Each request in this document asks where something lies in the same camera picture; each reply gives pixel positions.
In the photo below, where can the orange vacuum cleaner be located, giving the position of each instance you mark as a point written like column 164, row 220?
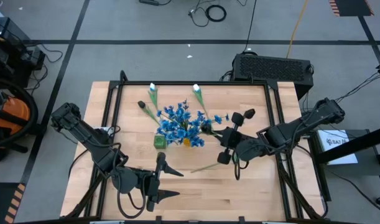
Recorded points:
column 12, row 112
column 35, row 105

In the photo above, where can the black equipment stack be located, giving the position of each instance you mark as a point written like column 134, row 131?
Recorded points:
column 6, row 46

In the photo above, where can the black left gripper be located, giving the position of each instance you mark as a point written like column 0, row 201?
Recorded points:
column 150, row 185

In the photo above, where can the blue artificial flower bunch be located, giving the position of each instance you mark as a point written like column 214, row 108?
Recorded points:
column 178, row 113
column 164, row 126
column 197, row 123

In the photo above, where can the black side stand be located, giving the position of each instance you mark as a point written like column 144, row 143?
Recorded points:
column 364, row 168

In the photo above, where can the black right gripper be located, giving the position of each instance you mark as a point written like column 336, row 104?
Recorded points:
column 230, row 138

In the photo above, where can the green textured glass vase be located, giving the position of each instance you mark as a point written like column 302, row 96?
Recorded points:
column 160, row 142

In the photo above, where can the black mesh computer case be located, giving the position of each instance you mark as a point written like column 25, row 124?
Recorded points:
column 270, row 68

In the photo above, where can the yellow textured glass vase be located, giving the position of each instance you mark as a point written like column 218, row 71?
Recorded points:
column 187, row 142

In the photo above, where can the black mat with hazard stripes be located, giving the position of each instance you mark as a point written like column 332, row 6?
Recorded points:
column 351, row 7
column 3, row 202

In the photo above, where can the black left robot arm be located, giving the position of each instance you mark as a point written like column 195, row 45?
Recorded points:
column 84, row 133

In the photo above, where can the black artificial tulip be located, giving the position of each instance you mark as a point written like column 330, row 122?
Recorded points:
column 141, row 104

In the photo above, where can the green stems pile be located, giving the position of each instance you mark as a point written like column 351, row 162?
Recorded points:
column 206, row 127

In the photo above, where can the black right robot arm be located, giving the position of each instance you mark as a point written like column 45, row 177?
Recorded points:
column 301, row 127

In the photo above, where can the black power strip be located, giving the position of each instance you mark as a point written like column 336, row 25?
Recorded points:
column 149, row 2

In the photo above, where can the white label box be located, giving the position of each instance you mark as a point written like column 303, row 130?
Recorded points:
column 339, row 149

